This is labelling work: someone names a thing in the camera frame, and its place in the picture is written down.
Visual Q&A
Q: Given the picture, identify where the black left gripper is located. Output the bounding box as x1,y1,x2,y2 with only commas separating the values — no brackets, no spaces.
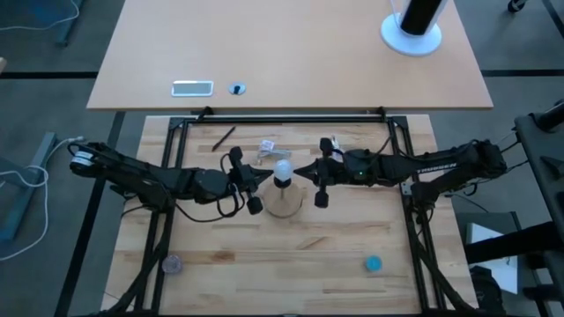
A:
226,147,274,216

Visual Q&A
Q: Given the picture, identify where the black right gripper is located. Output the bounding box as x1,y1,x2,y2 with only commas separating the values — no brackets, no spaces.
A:
293,138,347,209

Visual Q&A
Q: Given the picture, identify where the white lightbulb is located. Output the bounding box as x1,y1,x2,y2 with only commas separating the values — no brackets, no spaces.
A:
272,158,294,182

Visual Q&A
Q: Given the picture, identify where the round wooden base with socket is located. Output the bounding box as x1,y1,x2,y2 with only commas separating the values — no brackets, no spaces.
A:
263,175,304,218

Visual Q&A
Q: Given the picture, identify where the small white pink tag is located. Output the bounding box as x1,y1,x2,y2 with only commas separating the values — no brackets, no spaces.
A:
330,135,345,163

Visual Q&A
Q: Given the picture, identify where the black pen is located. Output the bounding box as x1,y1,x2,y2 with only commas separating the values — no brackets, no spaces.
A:
211,126,237,152

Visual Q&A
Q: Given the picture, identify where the blue round cap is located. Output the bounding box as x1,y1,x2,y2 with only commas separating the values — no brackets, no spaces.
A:
364,254,383,273

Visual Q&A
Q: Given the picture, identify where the clear grey round disc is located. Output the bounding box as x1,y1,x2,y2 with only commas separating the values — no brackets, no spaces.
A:
160,254,183,275

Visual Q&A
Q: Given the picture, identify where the large tan desk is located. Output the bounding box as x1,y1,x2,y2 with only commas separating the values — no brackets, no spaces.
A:
86,0,494,111

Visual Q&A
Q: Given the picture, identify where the white stand with black column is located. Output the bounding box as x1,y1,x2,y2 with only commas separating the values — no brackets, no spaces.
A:
380,0,443,57

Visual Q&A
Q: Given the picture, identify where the white box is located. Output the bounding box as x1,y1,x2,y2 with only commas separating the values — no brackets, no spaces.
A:
464,222,520,295

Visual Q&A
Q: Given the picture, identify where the black backpack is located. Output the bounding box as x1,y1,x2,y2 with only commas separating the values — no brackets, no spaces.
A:
469,265,508,316

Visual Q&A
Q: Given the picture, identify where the black equipment stand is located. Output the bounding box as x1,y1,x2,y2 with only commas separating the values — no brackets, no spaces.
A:
464,99,564,317

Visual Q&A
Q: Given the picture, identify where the blue grey desk foot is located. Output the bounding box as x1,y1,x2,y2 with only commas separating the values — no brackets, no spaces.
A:
0,131,58,241

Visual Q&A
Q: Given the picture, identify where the clear bag with white cable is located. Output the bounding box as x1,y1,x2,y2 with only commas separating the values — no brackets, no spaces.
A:
256,139,293,167

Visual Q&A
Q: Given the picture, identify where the black aluminium table frame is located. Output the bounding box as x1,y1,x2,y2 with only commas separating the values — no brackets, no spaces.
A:
100,107,479,317

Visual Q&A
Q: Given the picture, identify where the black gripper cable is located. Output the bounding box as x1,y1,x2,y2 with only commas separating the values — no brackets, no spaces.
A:
174,153,246,224
374,135,400,156

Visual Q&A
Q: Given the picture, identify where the long white floor cable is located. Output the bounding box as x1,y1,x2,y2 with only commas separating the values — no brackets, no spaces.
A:
0,135,87,261

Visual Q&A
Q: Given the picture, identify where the short white floor cable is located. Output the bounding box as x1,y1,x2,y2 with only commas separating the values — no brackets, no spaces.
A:
0,0,81,32

